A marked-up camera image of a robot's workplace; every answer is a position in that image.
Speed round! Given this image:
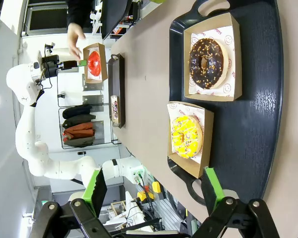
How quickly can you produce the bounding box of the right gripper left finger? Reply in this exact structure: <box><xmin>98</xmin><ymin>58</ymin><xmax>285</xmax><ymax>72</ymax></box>
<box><xmin>29</xmin><ymin>168</ymin><xmax>110</xmax><ymax>238</ymax></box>

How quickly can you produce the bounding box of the chocolate nut donut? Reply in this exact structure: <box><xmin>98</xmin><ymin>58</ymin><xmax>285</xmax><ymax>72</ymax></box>
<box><xmin>188</xmin><ymin>37</ymin><xmax>229</xmax><ymax>90</ymax></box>

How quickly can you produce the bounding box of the yellow sprinkled donut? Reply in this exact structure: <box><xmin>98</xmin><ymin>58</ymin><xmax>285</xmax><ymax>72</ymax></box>
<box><xmin>171</xmin><ymin>115</ymin><xmax>204</xmax><ymax>159</ymax></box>

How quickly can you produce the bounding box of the olive hanging jacket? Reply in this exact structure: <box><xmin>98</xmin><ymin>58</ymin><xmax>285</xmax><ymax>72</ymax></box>
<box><xmin>62</xmin><ymin>114</ymin><xmax>96</xmax><ymax>128</ymax></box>

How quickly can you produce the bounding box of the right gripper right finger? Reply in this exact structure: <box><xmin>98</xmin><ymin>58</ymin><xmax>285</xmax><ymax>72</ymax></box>
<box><xmin>192</xmin><ymin>167</ymin><xmax>280</xmax><ymax>238</ymax></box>

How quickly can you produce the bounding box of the person's right hand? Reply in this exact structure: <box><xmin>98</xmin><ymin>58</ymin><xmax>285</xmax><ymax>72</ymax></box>
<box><xmin>67</xmin><ymin>22</ymin><xmax>86</xmax><ymax>61</ymax></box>

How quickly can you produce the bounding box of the wire clothes rack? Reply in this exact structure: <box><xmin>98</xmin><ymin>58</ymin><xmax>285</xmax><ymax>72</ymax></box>
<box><xmin>57</xmin><ymin>104</ymin><xmax>121</xmax><ymax>150</ymax></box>

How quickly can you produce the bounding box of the red glazed donut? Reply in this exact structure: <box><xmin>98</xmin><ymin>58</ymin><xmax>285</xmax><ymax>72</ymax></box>
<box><xmin>87</xmin><ymin>51</ymin><xmax>101</xmax><ymax>76</ymax></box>

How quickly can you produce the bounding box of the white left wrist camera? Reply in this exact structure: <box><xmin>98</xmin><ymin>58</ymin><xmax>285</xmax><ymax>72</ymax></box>
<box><xmin>44</xmin><ymin>42</ymin><xmax>56</xmax><ymax>57</ymax></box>

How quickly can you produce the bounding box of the large black handled tray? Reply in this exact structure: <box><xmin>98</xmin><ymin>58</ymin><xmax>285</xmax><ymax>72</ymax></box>
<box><xmin>168</xmin><ymin>0</ymin><xmax>285</xmax><ymax>206</ymax></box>

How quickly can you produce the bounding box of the rust brown hanging jacket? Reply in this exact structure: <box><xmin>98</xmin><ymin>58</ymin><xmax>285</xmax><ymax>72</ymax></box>
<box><xmin>63</xmin><ymin>121</ymin><xmax>95</xmax><ymax>139</ymax></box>

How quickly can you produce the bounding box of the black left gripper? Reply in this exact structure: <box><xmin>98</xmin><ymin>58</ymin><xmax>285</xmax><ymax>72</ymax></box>
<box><xmin>41</xmin><ymin>54</ymin><xmax>87</xmax><ymax>77</ymax></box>

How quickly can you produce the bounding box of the person's right forearm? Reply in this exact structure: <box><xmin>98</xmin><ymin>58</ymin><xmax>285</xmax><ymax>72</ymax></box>
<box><xmin>66</xmin><ymin>0</ymin><xmax>96</xmax><ymax>25</ymax></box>

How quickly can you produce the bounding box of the black hanging jacket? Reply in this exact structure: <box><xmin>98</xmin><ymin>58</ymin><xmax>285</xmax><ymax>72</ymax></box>
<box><xmin>62</xmin><ymin>104</ymin><xmax>92</xmax><ymax>119</ymax></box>

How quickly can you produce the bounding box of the dark green hanging jacket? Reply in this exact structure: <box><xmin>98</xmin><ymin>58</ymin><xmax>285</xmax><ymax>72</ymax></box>
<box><xmin>64</xmin><ymin>135</ymin><xmax>95</xmax><ymax>147</ymax></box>

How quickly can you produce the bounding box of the brown plastic tray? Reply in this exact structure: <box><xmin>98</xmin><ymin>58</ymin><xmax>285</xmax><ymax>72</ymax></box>
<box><xmin>107</xmin><ymin>53</ymin><xmax>126</xmax><ymax>129</ymax></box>

